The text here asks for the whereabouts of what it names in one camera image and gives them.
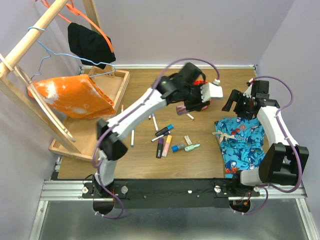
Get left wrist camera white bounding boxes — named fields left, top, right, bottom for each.
left=200, top=83, right=223, bottom=103

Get wooden tray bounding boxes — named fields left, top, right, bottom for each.
left=49, top=65, right=131, bottom=161

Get black cloth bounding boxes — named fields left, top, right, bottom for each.
left=67, top=22, right=116, bottom=69

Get wooden clothes rack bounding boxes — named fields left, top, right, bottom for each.
left=0, top=0, right=103, bottom=154

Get purple cap white marker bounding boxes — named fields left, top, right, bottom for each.
left=151, top=113, right=159, bottom=132

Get orange round organizer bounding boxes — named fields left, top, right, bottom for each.
left=193, top=79, right=213, bottom=111

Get blue shark print shorts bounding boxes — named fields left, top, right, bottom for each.
left=212, top=117, right=265, bottom=178

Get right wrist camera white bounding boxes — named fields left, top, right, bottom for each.
left=243, top=79, right=253, bottom=99

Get brown cap white marker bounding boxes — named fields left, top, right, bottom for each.
left=186, top=113, right=195, bottom=121

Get aluminium rail frame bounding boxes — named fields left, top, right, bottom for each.
left=30, top=180, right=320, bottom=240

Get orange hanger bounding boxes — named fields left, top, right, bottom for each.
left=57, top=0, right=115, bottom=53

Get small beige eraser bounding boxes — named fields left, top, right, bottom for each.
left=184, top=135, right=193, bottom=146

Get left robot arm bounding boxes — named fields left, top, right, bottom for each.
left=92, top=70, right=211, bottom=198

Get blue cap grey glue stick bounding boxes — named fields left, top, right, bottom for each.
left=171, top=142, right=186, bottom=153

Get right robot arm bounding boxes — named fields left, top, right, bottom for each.
left=222, top=89, right=309, bottom=196

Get blue cap white marker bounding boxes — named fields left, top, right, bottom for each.
left=130, top=129, right=135, bottom=147

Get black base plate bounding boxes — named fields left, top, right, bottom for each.
left=82, top=178, right=260, bottom=214

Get blue wire hanger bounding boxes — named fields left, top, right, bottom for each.
left=27, top=26, right=117, bottom=79

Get blue cap black highlighter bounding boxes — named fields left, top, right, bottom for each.
left=155, top=124, right=174, bottom=137

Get orange tie-dye cloth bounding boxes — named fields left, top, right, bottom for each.
left=34, top=74, right=116, bottom=119

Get green highlighter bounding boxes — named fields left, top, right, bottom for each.
left=184, top=143, right=201, bottom=152

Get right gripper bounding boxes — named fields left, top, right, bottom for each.
left=221, top=89, right=254, bottom=121

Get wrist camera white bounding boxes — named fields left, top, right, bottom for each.
left=243, top=79, right=253, bottom=99
left=200, top=83, right=223, bottom=103

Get white marker thin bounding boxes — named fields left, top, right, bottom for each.
left=151, top=131, right=171, bottom=142

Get pink cap glue stick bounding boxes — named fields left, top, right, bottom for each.
left=176, top=105, right=188, bottom=116

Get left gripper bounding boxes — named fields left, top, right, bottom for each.
left=180, top=82, right=210, bottom=113

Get yellow cap pink highlighter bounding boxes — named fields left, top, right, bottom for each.
left=161, top=135, right=172, bottom=158

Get purple cap black highlighter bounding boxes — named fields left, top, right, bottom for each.
left=156, top=137, right=164, bottom=159

